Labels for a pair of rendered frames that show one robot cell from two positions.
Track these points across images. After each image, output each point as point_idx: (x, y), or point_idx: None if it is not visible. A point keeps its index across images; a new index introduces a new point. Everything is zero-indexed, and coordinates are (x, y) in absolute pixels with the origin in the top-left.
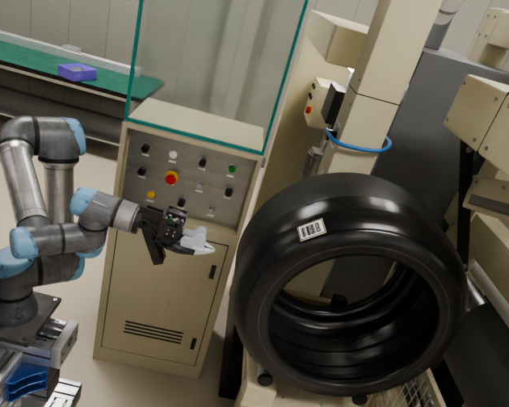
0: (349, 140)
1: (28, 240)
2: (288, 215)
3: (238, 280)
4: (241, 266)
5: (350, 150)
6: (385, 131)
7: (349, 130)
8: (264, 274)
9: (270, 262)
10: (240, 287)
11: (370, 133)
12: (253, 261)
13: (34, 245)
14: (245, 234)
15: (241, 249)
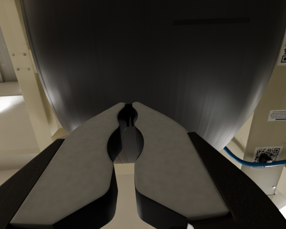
0: (236, 156)
1: None
2: (122, 161)
3: (60, 66)
4: (81, 96)
5: (236, 144)
6: (221, 151)
7: (236, 165)
8: (52, 107)
9: (64, 126)
10: (48, 58)
11: (227, 154)
12: (69, 121)
13: None
14: (200, 99)
15: (156, 88)
